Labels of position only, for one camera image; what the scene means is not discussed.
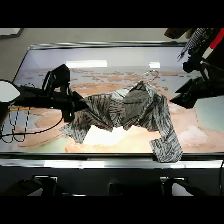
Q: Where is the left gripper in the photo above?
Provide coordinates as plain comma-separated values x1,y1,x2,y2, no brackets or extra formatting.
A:
61,89,90,124

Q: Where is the black cable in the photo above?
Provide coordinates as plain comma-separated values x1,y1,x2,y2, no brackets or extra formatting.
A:
0,114,66,138

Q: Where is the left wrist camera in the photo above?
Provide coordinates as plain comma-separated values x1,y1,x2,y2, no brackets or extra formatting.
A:
41,63,72,98

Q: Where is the black white striped shirt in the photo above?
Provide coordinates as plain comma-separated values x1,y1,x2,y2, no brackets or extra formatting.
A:
59,80,184,164

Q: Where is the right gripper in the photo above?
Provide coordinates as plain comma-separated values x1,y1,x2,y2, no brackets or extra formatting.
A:
169,76,206,110

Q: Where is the silver frame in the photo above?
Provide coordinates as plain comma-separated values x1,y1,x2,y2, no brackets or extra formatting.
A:
0,158,224,197

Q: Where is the brown garment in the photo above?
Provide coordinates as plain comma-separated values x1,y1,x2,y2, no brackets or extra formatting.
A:
164,27,193,40

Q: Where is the checked garment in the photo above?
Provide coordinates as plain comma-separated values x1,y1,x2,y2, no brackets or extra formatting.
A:
177,27,214,61

